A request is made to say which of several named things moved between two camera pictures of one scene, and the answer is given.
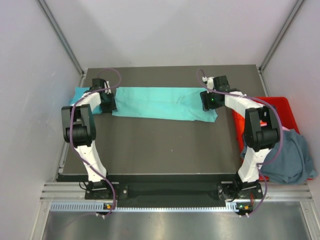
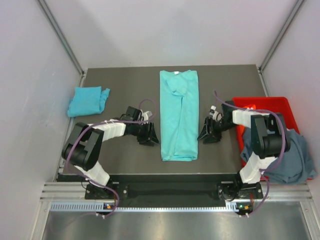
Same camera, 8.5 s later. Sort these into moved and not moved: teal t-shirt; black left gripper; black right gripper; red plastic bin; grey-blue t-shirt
Moved: black left gripper; black right gripper; teal t-shirt
Not moved: grey-blue t-shirt; red plastic bin
